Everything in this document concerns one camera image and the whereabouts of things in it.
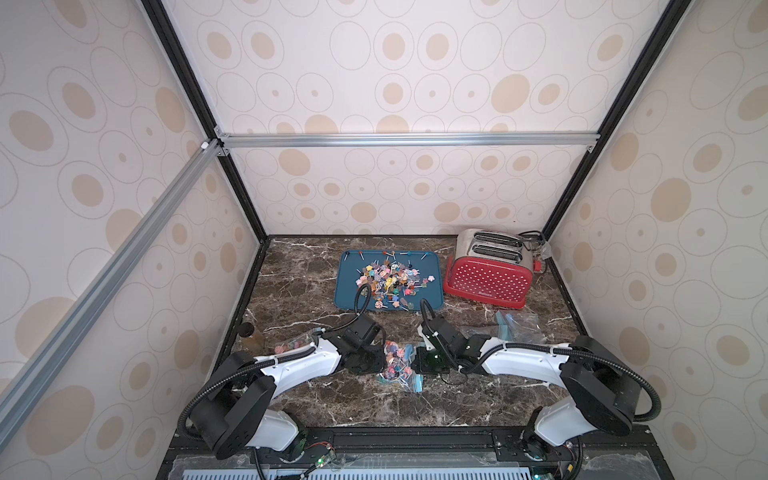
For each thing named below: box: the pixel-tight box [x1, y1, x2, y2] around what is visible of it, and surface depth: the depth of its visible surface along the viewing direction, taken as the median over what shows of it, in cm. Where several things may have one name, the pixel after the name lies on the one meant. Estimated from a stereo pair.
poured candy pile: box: [356, 259, 436, 312], surface depth 106 cm
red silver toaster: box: [444, 229, 542, 309], surface depth 95 cm
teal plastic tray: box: [334, 250, 444, 311], surface depth 108 cm
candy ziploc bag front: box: [378, 341, 424, 393], surface depth 86 cm
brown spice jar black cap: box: [238, 322, 266, 353], surface depth 90 cm
